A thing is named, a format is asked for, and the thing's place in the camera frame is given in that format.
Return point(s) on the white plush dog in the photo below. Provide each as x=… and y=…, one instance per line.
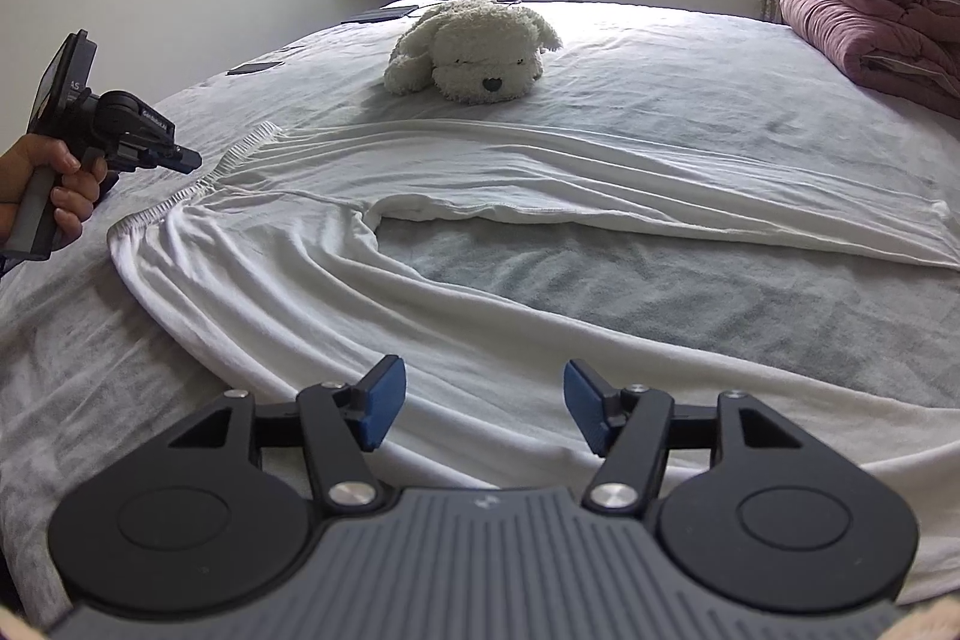
x=472, y=48

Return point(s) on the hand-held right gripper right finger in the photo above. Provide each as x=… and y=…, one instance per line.
x=589, y=404

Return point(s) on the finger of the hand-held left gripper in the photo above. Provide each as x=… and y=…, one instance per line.
x=180, y=159

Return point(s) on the smartphone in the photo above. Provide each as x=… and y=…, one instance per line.
x=256, y=68

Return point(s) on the person's left hand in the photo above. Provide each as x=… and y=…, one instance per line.
x=75, y=197

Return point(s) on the white pants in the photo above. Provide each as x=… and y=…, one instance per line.
x=262, y=280

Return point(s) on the dark tablet with keyboard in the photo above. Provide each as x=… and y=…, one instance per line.
x=379, y=15

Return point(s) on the grey bed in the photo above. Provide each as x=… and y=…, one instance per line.
x=600, y=295

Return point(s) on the folded maroon quilt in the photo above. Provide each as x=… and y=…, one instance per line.
x=877, y=10

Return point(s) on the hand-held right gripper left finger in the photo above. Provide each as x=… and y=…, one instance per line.
x=379, y=404

